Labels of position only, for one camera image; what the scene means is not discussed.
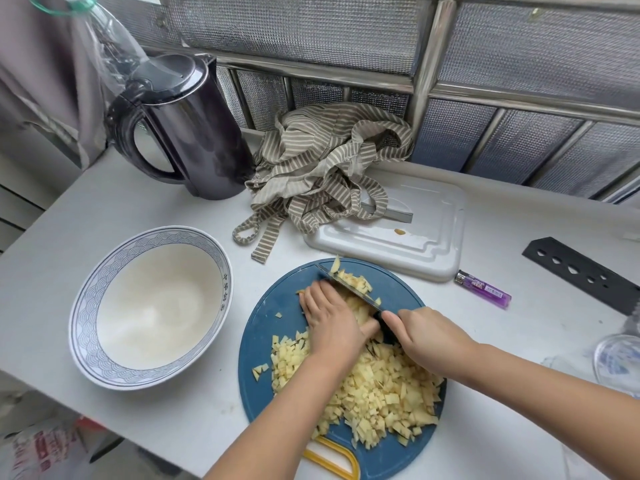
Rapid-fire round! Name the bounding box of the person's left hand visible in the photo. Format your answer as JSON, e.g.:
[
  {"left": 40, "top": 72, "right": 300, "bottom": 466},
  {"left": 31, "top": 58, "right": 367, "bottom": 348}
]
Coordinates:
[{"left": 299, "top": 281, "right": 381, "bottom": 364}]

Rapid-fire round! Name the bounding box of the person's right hand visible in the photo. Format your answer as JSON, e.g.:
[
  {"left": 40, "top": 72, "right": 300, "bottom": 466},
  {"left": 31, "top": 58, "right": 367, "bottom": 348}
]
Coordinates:
[{"left": 381, "top": 307, "right": 482, "bottom": 385}]

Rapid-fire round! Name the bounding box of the dark kitchen knife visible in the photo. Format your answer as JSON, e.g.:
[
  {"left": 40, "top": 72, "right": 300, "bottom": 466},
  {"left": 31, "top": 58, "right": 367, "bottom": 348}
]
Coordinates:
[{"left": 315, "top": 262, "right": 401, "bottom": 345}]

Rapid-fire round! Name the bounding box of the pile of diced potato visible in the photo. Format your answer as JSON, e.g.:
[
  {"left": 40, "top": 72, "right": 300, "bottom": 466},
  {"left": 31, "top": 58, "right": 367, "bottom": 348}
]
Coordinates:
[{"left": 251, "top": 255, "right": 446, "bottom": 450}]

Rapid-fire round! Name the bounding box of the person's left forearm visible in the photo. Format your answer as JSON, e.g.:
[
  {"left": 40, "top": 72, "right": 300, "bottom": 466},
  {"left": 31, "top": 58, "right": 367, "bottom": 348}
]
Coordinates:
[{"left": 204, "top": 344, "right": 362, "bottom": 480}]

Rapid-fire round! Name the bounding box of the person's right forearm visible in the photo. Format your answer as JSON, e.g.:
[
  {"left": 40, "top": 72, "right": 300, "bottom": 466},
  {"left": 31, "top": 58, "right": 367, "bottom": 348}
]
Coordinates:
[{"left": 445, "top": 342, "right": 640, "bottom": 480}]

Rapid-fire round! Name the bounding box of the purple lighter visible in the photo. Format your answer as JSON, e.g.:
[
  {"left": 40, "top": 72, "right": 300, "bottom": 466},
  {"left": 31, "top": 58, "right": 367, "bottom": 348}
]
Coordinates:
[{"left": 453, "top": 269, "right": 513, "bottom": 310}]

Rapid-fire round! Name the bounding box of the white plastic lid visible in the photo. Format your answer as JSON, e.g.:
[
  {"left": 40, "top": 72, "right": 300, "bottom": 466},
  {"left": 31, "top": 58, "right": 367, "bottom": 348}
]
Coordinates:
[{"left": 303, "top": 167, "right": 469, "bottom": 283}]

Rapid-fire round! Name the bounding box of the round blue cutting board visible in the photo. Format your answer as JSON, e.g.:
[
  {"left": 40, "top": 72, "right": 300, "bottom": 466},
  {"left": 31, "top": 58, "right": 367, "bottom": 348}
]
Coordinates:
[{"left": 238, "top": 258, "right": 448, "bottom": 480}]

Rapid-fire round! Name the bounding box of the beige striped apron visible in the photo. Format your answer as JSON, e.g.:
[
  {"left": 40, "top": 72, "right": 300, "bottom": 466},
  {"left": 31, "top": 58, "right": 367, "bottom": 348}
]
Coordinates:
[{"left": 232, "top": 102, "right": 415, "bottom": 265}]

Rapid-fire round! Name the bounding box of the black metal plate with holes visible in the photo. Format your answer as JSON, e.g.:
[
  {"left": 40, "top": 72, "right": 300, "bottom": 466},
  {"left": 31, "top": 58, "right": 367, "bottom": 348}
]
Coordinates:
[{"left": 521, "top": 237, "right": 640, "bottom": 317}]

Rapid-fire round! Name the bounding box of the white bowl with blue pattern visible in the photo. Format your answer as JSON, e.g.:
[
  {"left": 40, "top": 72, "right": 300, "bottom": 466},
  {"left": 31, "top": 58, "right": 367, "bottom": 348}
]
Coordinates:
[{"left": 68, "top": 225, "right": 234, "bottom": 392}]

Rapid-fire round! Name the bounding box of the clear glass cup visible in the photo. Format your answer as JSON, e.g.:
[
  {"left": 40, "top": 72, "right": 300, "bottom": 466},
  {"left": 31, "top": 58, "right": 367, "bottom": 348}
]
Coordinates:
[{"left": 592, "top": 315, "right": 640, "bottom": 400}]

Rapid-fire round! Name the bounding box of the black electric kettle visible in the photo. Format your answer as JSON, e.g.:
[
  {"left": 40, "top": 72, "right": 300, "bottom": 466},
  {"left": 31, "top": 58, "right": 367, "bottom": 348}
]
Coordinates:
[{"left": 103, "top": 53, "right": 256, "bottom": 201}]

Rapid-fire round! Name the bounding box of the steel window railing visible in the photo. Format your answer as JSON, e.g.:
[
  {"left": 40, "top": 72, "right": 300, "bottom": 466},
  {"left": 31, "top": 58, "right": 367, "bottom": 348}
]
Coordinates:
[{"left": 95, "top": 0, "right": 640, "bottom": 205}]

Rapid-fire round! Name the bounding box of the printed plastic bag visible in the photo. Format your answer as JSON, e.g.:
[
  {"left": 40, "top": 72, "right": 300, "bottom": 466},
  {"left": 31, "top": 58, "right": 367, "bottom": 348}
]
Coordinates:
[{"left": 0, "top": 415, "right": 103, "bottom": 480}]

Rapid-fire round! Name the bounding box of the clear plastic bottle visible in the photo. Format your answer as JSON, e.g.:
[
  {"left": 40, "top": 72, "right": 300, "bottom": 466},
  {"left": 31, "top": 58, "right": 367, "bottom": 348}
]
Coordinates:
[{"left": 27, "top": 0, "right": 151, "bottom": 111}]

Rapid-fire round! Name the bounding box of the grey hanging cloth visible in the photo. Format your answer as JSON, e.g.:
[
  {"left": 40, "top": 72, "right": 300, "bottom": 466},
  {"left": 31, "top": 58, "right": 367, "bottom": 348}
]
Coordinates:
[{"left": 0, "top": 0, "right": 109, "bottom": 170}]

